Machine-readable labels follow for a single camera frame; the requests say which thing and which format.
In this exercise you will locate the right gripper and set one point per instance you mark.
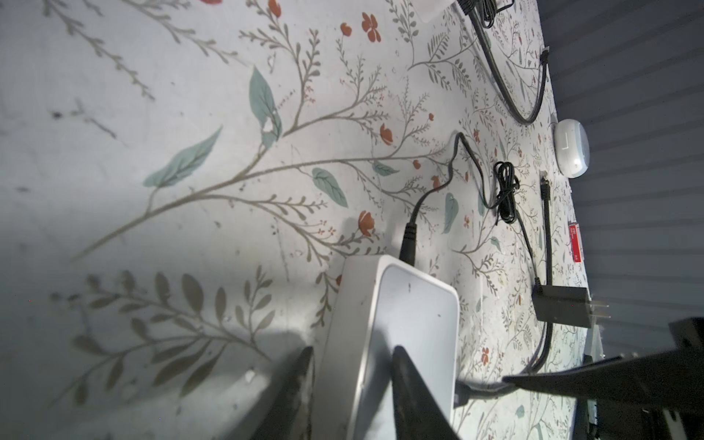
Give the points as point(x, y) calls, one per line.
point(671, 380)

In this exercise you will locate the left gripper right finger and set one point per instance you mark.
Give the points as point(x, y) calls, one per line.
point(416, 413)

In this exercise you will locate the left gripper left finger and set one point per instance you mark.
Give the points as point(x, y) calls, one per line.
point(290, 414)

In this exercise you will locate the white network switch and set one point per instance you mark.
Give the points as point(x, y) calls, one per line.
point(383, 303)

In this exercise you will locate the black power adapter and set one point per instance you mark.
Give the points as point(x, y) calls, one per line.
point(553, 304)
point(483, 12)

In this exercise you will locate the red white small box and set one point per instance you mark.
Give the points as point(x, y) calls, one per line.
point(575, 242)

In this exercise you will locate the white round timer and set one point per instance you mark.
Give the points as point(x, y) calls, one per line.
point(572, 148)

